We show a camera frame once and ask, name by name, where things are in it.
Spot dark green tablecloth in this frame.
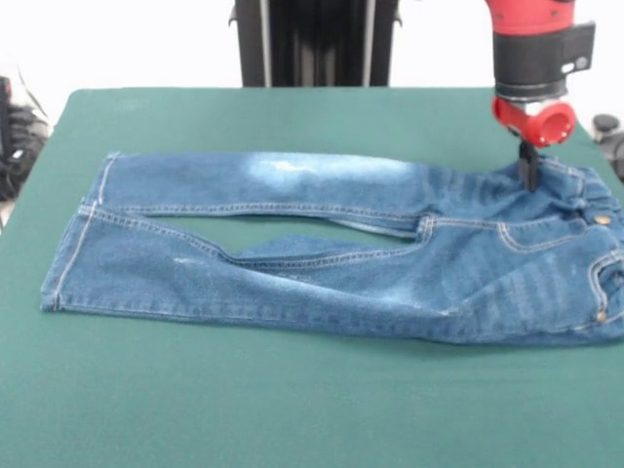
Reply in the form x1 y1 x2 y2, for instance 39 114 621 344
0 86 624 468

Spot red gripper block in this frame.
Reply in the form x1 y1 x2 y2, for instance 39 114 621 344
490 96 577 192

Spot narrow black device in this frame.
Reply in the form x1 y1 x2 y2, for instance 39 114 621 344
0 75 12 165

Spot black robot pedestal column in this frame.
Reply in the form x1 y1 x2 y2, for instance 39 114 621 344
226 0 404 89

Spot blue denim jeans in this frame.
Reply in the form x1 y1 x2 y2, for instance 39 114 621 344
39 149 624 347

